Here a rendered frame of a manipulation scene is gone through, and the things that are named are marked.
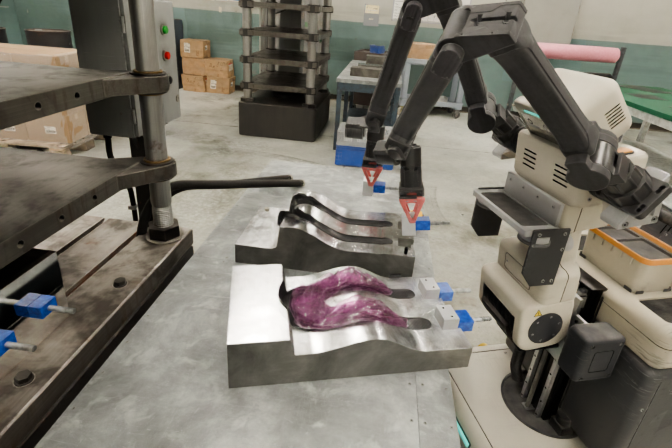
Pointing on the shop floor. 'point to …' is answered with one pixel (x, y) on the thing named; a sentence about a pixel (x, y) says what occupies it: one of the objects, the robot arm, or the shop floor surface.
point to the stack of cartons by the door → (205, 68)
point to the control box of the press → (103, 39)
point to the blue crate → (352, 156)
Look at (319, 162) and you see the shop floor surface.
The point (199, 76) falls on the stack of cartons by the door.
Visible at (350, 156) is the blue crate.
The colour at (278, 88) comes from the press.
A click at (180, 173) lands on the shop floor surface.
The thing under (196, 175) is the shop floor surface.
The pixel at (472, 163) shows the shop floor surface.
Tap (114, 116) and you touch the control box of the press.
